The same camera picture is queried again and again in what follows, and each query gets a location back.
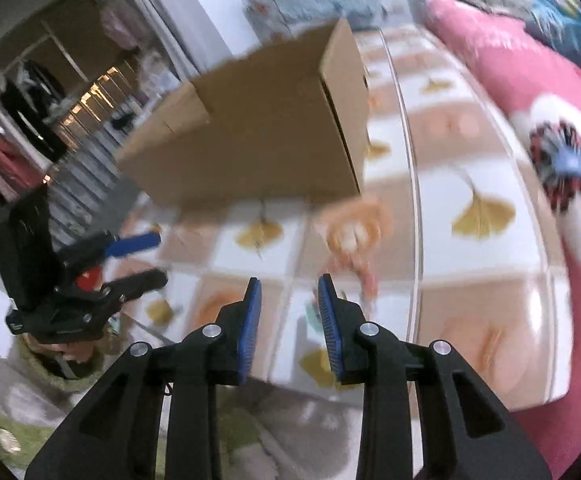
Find white fluffy garment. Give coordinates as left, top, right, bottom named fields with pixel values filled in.
left=0, top=335, right=371, bottom=480

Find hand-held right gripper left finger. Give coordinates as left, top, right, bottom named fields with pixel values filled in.
left=24, top=277, right=262, bottom=480

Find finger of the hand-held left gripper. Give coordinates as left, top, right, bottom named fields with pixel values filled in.
left=78, top=268, right=168, bottom=307
left=63, top=231, right=162, bottom=267

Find metal railing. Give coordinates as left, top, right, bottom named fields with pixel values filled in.
left=45, top=65, right=181, bottom=261

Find brown cardboard box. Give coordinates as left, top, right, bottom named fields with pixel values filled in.
left=115, top=17, right=371, bottom=211

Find blue patterned quilt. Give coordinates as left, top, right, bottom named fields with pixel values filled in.
left=525, top=0, right=581, bottom=76

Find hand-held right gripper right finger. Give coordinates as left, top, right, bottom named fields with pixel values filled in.
left=317, top=274, right=552, bottom=480

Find person's left hand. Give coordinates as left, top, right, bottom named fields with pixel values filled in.
left=30, top=335, right=108, bottom=365

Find hanging pink clothes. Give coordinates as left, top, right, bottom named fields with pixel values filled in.
left=100, top=2, right=144, bottom=51

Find hanging red garment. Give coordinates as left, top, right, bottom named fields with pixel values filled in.
left=0, top=117, right=46, bottom=196

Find pink bead bracelet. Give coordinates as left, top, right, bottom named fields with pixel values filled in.
left=317, top=195, right=396, bottom=306

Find hanging black garment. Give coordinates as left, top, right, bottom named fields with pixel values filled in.
left=0, top=60, right=68, bottom=161

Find pink floral blanket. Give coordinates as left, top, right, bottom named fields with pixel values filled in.
left=425, top=0, right=581, bottom=466

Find grey patterned cloth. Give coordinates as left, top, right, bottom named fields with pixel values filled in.
left=455, top=0, right=533, bottom=21

